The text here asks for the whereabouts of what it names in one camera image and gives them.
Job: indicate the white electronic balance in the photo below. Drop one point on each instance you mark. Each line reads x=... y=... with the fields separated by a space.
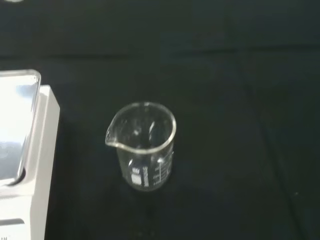
x=37 y=150

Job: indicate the black bench cloth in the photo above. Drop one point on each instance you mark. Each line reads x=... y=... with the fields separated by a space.
x=225 y=75

